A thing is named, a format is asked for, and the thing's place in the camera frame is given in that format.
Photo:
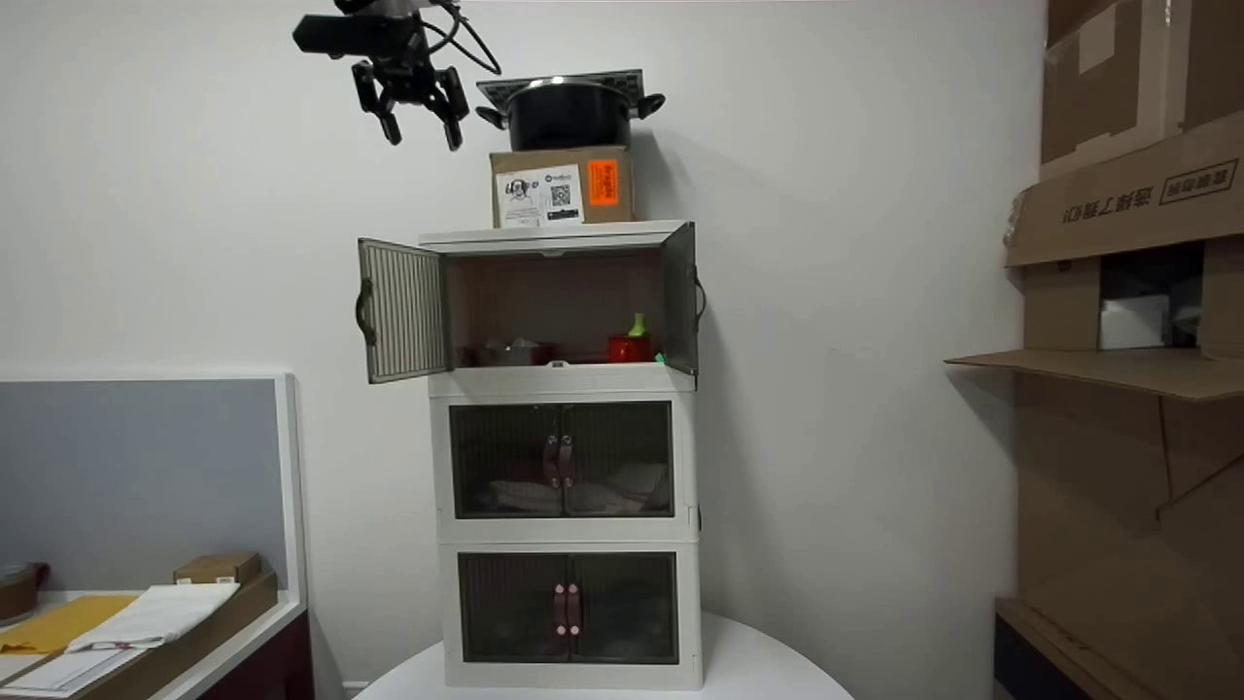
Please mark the cardboard box with labels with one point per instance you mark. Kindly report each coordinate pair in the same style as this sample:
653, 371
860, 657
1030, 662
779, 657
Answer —
606, 189

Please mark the black cooking pot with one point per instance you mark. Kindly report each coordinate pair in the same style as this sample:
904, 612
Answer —
570, 114

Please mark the white topped desk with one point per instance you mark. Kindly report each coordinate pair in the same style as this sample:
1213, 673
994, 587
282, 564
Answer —
253, 647

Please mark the white paper sheets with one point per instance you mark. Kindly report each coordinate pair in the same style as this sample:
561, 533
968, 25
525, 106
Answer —
155, 617

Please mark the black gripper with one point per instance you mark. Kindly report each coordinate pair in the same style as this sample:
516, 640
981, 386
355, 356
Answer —
409, 79

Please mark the flat brown cardboard piece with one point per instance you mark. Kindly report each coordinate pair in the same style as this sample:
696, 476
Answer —
225, 569

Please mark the yellow manila envelope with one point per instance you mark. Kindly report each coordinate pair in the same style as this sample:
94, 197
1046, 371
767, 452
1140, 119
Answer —
61, 623

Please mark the stacked brown cardboard boxes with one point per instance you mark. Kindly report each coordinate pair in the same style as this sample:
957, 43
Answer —
1128, 520

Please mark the grey plastic toy dish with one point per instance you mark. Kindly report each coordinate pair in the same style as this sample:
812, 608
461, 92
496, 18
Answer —
497, 351

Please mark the grey desk partition panel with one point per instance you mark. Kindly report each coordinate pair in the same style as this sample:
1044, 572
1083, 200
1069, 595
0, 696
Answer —
142, 481

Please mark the white three-tier plastic cabinet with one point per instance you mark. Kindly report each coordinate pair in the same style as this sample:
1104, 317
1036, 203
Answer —
570, 384

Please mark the smoked ribbed cabinet door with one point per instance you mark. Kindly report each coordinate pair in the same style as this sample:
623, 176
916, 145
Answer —
678, 297
497, 452
623, 452
628, 608
508, 608

